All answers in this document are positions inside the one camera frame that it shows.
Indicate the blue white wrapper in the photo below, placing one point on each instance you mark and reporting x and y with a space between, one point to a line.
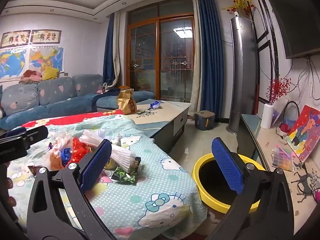
155 105

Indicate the wide blue curtain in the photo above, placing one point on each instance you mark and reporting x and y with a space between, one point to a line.
208 55

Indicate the blue storage stool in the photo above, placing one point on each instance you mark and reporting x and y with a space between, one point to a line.
204 121

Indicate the small blue wrapper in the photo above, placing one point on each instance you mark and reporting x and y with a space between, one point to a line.
66 155

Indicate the pink red cloth pile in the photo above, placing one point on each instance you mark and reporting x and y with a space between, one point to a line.
30 76

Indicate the red berry branches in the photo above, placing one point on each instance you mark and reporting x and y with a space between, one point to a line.
277 90

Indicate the pink heart ornament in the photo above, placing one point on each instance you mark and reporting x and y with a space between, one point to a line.
317 196

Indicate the red printed blanket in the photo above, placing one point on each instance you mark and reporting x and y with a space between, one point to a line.
62 118

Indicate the beige curtain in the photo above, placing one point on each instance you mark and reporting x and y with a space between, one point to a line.
197 80
120 52

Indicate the large white foam net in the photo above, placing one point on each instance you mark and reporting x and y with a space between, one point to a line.
123 156

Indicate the cartoon cat printed blanket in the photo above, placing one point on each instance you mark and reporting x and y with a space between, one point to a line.
155 180

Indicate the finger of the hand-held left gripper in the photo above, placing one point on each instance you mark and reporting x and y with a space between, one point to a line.
32 133
16 130

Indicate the dark brown wrapper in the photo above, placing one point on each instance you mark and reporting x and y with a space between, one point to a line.
35 170

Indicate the dark blue garment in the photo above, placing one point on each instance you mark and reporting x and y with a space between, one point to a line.
105 97

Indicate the yellow round bin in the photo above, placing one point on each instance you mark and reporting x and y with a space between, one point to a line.
200 170

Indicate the red wrapper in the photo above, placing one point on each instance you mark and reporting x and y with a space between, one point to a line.
78 151

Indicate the green snack packet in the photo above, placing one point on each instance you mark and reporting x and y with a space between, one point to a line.
125 176

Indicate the black wall frame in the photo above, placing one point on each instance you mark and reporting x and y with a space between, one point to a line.
272 55
258 37

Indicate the grey tower air conditioner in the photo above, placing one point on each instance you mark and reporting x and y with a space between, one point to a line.
241 75

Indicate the purple wrapper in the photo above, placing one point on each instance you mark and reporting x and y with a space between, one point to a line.
51 147

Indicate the wooden sliding glass door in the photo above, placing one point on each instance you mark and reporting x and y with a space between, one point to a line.
160 50

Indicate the colourful painting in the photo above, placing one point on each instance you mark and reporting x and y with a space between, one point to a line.
306 132

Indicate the person's left hand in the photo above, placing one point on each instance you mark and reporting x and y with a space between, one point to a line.
10 183

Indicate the clear plastic bag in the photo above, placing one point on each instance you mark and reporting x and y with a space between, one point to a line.
63 138

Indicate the yellow packet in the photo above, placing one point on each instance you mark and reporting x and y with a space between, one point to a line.
108 164

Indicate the small white foam net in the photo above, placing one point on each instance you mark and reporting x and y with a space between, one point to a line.
91 137

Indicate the beige coffee table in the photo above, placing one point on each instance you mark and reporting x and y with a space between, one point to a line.
165 115

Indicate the yellow pillow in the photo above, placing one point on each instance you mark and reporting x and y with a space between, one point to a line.
50 73

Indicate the world map poster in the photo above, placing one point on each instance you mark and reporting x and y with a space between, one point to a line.
11 65

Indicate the yellow artificial flowers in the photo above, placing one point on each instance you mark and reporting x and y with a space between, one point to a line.
240 1

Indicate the orange plastic bag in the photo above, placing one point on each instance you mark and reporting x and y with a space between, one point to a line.
56 160

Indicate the small purple picture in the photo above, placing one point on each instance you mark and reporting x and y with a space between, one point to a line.
280 112

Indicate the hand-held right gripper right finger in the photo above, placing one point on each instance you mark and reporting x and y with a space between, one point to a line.
227 166

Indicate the wall-mounted television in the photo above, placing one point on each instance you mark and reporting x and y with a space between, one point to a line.
295 15

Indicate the gold paper bag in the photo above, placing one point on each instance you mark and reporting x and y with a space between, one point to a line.
127 102

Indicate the narrow blue curtain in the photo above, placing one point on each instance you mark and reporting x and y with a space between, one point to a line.
109 52

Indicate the television console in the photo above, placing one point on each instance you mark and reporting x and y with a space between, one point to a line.
270 150

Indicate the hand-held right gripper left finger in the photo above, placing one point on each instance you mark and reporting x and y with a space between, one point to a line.
96 163

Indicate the pastel bead box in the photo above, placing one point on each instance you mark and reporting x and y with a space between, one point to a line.
282 157

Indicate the blue grey sofa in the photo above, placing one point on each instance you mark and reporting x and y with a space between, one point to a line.
50 97

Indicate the framed embroidery picture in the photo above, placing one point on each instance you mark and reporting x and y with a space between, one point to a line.
15 39
46 36

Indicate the red stick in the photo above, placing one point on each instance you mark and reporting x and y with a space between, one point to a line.
255 106

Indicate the country map poster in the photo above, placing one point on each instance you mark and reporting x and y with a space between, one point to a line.
46 57

